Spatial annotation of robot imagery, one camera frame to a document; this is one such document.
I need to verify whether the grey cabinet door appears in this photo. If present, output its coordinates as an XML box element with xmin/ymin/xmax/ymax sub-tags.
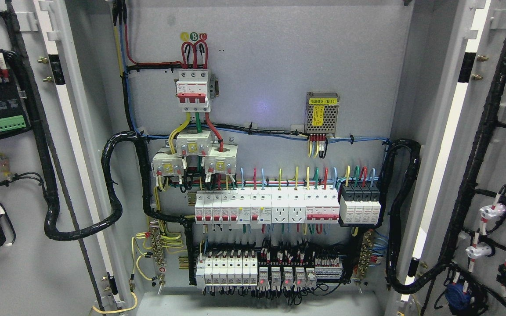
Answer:
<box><xmin>0</xmin><ymin>0</ymin><xmax>126</xmax><ymax>316</ymax></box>
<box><xmin>376</xmin><ymin>0</ymin><xmax>506</xmax><ymax>316</ymax></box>

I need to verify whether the metal mesh power supply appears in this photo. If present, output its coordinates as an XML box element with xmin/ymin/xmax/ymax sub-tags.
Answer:
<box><xmin>305</xmin><ymin>92</ymin><xmax>340</xmax><ymax>134</ymax></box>

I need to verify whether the brass left ground bar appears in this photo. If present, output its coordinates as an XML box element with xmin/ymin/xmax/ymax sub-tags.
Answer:
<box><xmin>148</xmin><ymin>220</ymin><xmax>166</xmax><ymax>288</ymax></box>

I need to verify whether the black left cable harness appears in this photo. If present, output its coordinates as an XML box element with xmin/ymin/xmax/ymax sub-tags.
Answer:
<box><xmin>42</xmin><ymin>131</ymin><xmax>194</xmax><ymax>286</ymax></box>

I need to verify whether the brass ground bar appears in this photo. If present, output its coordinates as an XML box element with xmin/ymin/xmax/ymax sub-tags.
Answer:
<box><xmin>148</xmin><ymin>220</ymin><xmax>166</xmax><ymax>288</ymax></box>
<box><xmin>353</xmin><ymin>229</ymin><xmax>374</xmax><ymax>282</ymax></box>

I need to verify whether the black surge protector module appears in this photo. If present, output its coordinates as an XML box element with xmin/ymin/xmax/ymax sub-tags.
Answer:
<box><xmin>340</xmin><ymin>183</ymin><xmax>382</xmax><ymax>228</ymax></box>

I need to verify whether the lower relay terminal row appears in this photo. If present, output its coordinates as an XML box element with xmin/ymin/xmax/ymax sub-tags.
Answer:
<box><xmin>195</xmin><ymin>242</ymin><xmax>345</xmax><ymax>295</ymax></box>

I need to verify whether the white socket breaker row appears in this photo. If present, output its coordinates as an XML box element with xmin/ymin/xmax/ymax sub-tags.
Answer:
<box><xmin>195</xmin><ymin>187</ymin><xmax>340</xmax><ymax>226</ymax></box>

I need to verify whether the brass right ground bar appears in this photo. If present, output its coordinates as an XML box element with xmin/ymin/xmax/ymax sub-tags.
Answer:
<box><xmin>353</xmin><ymin>229</ymin><xmax>374</xmax><ymax>282</ymax></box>

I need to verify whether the red white main breaker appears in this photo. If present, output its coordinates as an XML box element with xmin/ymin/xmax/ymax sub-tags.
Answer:
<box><xmin>175</xmin><ymin>69</ymin><xmax>219</xmax><ymax>113</ymax></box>

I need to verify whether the white current transformer cluster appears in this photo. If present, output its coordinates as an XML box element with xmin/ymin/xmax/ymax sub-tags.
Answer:
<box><xmin>152</xmin><ymin>130</ymin><xmax>238</xmax><ymax>182</ymax></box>

